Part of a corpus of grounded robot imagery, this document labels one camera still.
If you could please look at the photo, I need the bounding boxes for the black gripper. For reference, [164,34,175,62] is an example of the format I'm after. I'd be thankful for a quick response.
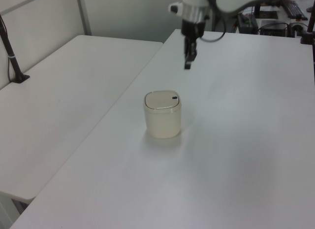
[181,18,206,70]

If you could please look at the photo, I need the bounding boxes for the cream plastic trash bin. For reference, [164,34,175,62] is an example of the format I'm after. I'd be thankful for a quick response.
[143,90,183,139]

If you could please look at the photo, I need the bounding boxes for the black device with green parts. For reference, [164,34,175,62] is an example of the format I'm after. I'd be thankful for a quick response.
[237,12,259,34]

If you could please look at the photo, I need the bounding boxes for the black monitor stand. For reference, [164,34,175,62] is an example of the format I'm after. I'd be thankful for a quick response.
[254,3,279,19]

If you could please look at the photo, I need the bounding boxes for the black box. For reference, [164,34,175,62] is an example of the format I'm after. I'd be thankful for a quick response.
[260,19,289,37]

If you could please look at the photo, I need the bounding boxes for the black keyboard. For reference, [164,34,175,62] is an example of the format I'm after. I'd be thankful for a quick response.
[283,0,309,21]

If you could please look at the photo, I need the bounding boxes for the black clamp pole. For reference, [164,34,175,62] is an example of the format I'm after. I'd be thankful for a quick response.
[300,7,315,45]

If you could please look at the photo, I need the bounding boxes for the black pole with taped band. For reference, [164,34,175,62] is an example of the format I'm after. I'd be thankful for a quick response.
[0,14,31,85]

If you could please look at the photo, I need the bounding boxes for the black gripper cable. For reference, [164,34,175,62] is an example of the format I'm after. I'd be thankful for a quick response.
[198,2,227,43]

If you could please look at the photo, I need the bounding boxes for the grey partition frame post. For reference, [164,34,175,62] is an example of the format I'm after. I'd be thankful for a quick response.
[75,0,92,35]

